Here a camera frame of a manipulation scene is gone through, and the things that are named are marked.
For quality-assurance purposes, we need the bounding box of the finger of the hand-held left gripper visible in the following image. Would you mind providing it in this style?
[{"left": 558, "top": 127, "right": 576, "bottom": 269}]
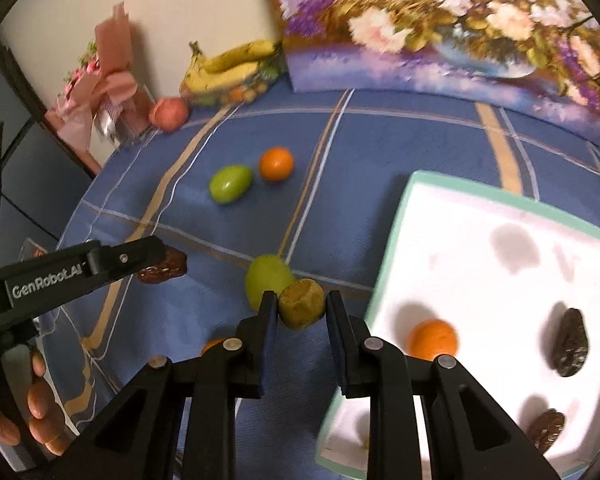
[{"left": 82, "top": 236, "right": 167, "bottom": 277}]

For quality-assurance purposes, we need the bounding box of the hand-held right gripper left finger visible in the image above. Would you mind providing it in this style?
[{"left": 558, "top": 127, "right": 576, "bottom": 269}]
[{"left": 62, "top": 290, "right": 281, "bottom": 480}]

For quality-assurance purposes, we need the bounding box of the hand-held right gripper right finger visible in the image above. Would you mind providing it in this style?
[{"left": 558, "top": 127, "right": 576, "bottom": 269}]
[{"left": 326, "top": 290, "right": 563, "bottom": 480}]

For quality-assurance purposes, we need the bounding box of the round brown date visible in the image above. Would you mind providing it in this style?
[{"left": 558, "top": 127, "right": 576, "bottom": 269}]
[{"left": 136, "top": 247, "right": 188, "bottom": 284}]

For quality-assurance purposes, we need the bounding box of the small olive-brown pitted fruit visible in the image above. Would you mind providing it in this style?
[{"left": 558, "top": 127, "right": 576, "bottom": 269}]
[{"left": 278, "top": 279, "right": 327, "bottom": 332}]

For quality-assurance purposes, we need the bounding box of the white tray with teal rim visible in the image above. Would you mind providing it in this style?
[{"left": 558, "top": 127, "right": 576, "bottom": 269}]
[{"left": 315, "top": 170, "right": 600, "bottom": 480}]

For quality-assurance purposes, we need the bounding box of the long reddish-brown date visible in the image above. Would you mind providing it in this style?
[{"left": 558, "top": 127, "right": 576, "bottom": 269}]
[{"left": 527, "top": 408, "right": 567, "bottom": 455}]

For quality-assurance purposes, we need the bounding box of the dark wrinkled date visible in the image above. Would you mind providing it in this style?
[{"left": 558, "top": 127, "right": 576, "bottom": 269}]
[{"left": 551, "top": 308, "right": 591, "bottom": 377}]

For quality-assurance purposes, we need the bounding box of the person's left hand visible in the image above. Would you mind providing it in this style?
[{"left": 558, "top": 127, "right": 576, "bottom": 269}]
[{"left": 0, "top": 347, "right": 75, "bottom": 458}]

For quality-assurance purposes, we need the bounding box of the glass mug with red label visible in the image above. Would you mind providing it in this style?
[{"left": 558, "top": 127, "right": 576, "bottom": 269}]
[{"left": 20, "top": 236, "right": 51, "bottom": 261}]

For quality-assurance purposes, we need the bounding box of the pink wrapped flower bouquet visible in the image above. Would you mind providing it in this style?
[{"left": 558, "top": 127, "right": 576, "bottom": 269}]
[{"left": 45, "top": 2, "right": 153, "bottom": 153}]

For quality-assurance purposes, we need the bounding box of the blue plaid tablecloth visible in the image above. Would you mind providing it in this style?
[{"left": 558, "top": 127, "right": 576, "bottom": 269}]
[{"left": 30, "top": 72, "right": 600, "bottom": 480}]

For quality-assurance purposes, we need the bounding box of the yellow banana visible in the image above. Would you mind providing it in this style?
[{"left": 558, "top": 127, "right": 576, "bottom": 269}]
[
  {"left": 200, "top": 40, "right": 278, "bottom": 73},
  {"left": 180, "top": 42, "right": 261, "bottom": 95}
]

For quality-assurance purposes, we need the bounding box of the clear container of small fruit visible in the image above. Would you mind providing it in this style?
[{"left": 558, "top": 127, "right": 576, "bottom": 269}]
[{"left": 180, "top": 57, "right": 286, "bottom": 107}]

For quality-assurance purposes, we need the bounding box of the floral painting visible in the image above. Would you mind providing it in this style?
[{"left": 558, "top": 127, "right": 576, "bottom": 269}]
[{"left": 257, "top": 0, "right": 600, "bottom": 147}]

